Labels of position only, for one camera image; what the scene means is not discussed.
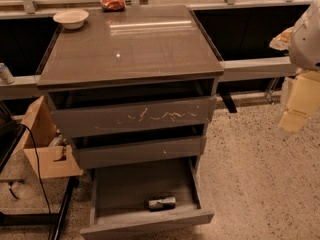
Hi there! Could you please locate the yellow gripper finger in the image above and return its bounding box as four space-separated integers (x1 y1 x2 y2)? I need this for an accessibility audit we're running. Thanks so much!
269 27 293 51
277 71 320 133

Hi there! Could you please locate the silver redbull can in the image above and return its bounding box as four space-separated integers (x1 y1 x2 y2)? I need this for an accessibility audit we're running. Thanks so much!
148 196 176 211

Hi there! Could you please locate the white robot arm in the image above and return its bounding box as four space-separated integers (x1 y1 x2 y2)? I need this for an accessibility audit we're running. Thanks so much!
269 0 320 133

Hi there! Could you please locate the grey drawer cabinet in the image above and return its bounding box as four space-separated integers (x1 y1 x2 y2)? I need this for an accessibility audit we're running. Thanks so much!
35 4 225 172

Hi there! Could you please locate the grey bottom drawer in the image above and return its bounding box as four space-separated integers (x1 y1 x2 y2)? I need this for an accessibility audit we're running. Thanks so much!
80 158 214 240

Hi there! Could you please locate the grey drawer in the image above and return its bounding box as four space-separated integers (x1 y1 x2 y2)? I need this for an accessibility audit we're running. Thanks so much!
80 158 214 240
73 136 207 169
52 96 216 138

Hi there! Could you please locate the grey middle drawer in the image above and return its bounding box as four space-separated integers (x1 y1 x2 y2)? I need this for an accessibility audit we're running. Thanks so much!
73 136 207 169

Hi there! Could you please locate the grey top drawer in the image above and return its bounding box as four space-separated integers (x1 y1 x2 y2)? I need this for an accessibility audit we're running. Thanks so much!
52 96 216 138

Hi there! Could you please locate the white can on ledge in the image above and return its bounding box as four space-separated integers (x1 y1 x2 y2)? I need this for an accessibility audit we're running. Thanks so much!
0 63 15 84

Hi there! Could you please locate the red chip bag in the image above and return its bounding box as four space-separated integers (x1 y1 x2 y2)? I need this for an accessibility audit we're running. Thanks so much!
100 0 126 11

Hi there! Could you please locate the white bowl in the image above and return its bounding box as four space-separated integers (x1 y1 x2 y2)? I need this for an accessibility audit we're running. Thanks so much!
53 9 89 30

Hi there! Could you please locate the cardboard box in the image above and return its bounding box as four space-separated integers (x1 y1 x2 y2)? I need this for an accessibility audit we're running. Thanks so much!
16 96 83 179

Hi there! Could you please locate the black cable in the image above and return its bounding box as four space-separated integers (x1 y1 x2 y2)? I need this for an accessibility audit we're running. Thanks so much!
18 123 54 240

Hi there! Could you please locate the black table frame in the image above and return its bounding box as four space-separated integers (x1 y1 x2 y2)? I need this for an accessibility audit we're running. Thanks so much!
0 112 79 240

